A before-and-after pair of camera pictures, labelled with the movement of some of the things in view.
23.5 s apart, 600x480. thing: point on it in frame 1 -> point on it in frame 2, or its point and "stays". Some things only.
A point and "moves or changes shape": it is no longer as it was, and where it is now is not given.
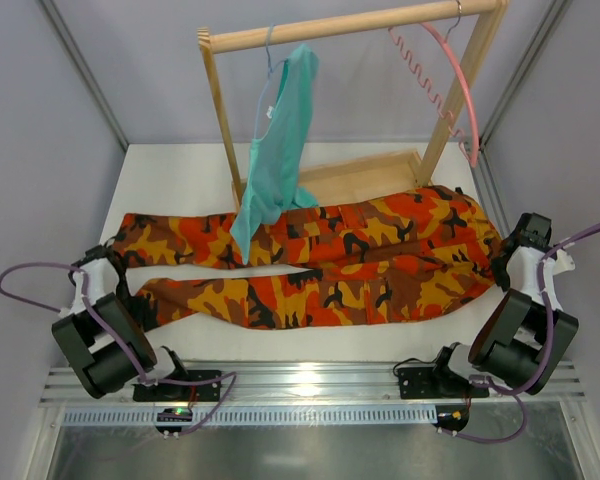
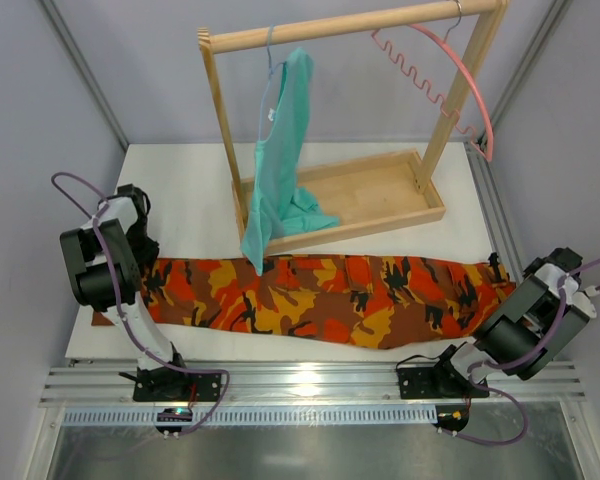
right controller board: [452, 417] stays
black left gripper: [118, 267] -> [147, 248]
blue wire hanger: [271, 68] stays
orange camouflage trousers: [370, 261] moves or changes shape
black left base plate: [173, 393] stays
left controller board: [173, 415] stays
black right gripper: [503, 257] -> [496, 265]
